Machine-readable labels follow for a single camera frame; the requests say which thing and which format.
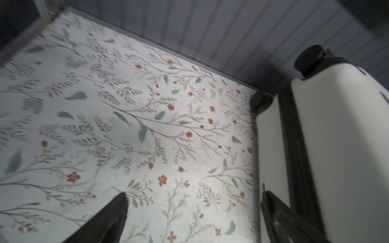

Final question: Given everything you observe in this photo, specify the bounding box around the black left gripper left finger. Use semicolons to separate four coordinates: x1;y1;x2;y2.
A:
64;192;129;243

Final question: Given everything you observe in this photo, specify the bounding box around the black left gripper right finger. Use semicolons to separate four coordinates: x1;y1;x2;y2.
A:
261;184;330;243

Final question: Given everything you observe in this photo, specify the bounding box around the white black suitcase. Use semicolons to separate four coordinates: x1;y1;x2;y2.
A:
250;45;389;243

